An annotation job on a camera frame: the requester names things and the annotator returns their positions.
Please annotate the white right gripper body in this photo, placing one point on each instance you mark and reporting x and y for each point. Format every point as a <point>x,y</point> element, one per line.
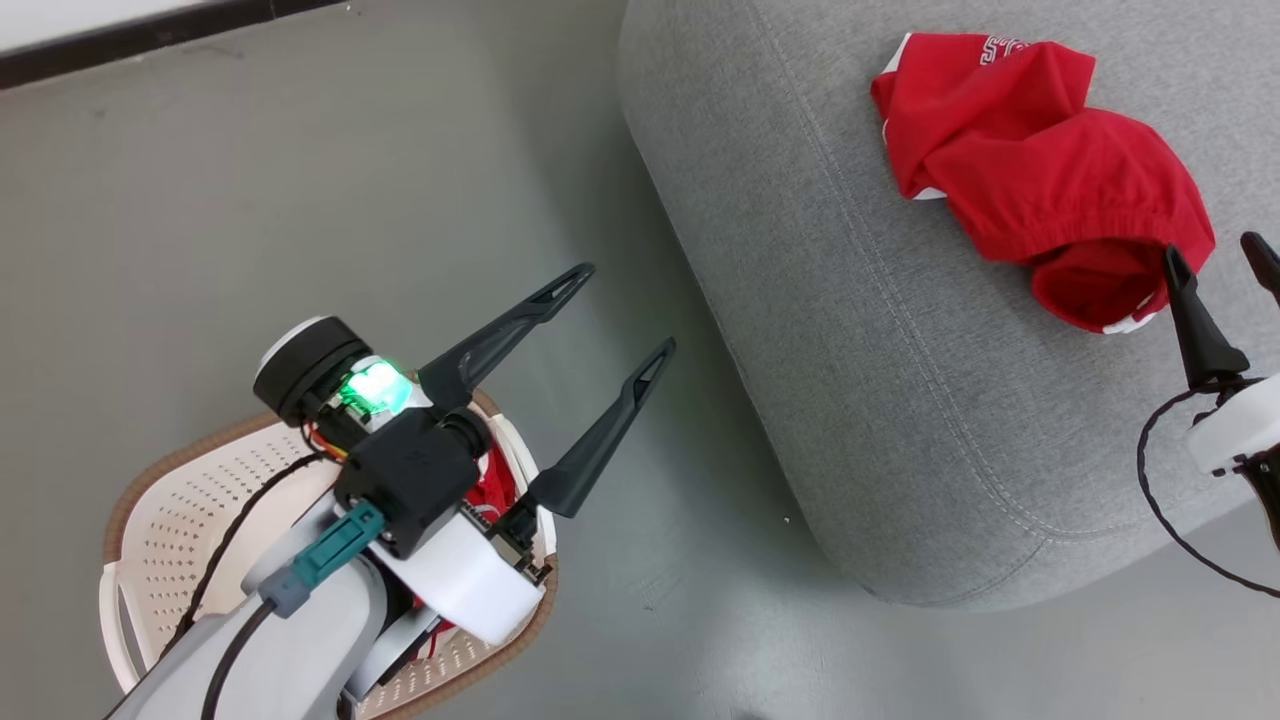
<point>1245,430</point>

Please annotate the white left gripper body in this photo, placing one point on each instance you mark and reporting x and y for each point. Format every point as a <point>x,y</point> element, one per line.
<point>470,590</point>

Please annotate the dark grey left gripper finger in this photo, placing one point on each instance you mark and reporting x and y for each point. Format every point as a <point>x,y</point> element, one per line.
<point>490,335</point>
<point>595,445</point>

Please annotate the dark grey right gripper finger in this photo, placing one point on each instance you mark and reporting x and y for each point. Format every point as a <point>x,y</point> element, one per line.
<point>1266,265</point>
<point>1198,330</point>

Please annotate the red and white jersey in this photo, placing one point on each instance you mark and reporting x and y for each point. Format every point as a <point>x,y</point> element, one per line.
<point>497,490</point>

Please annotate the red shorts with white trim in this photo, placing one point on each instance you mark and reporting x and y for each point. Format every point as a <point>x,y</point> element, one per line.
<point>1050,170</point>

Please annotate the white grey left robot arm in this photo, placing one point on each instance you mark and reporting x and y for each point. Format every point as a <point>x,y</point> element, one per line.
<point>300,660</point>

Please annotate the grey fabric sofa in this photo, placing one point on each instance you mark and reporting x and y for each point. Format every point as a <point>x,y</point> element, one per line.
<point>900,350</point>

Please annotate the cream perforated laundry basket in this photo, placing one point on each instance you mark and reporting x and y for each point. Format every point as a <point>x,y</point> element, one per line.
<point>170,530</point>

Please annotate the black baseboard strip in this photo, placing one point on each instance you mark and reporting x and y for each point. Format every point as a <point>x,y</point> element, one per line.
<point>130,40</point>

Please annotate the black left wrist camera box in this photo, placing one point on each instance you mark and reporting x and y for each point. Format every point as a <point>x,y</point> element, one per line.
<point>410,480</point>

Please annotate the teal left camera connector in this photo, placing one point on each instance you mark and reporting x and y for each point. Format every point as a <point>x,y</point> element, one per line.
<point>335,545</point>

